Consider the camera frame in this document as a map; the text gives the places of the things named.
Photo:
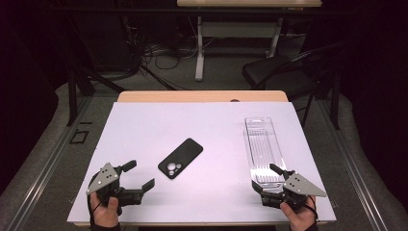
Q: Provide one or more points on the person's left hand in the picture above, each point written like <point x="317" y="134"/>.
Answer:
<point x="104" y="213"/>

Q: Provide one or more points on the black phone case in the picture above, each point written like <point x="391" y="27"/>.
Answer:
<point x="180" y="158"/>

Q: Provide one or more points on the black rectangular floor frame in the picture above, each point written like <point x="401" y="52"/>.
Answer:
<point x="79" y="136"/>

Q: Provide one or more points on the clear plastic packaging tray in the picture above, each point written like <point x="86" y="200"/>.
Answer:
<point x="263" y="150"/>

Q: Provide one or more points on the person's right hand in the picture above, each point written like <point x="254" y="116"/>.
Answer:
<point x="300" y="218"/>

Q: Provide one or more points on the black folding chair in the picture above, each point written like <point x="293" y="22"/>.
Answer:
<point x="275" y="73"/>

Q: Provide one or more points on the metal floor rail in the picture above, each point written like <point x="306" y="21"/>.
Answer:
<point x="48" y="166"/>
<point x="352" y="166"/>

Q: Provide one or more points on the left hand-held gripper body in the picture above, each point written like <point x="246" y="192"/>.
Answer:
<point x="106" y="179"/>

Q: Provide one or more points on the white board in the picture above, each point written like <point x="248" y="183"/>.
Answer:
<point x="208" y="199"/>

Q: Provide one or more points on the black metal stand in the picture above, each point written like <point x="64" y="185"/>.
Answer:
<point x="77" y="86"/>

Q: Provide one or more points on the wooden table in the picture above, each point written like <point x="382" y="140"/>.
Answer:
<point x="198" y="96"/>

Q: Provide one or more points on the white-framed wooden desk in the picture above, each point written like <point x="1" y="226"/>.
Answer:
<point x="237" y="30"/>

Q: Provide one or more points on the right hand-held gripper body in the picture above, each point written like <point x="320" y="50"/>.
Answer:
<point x="296" y="189"/>

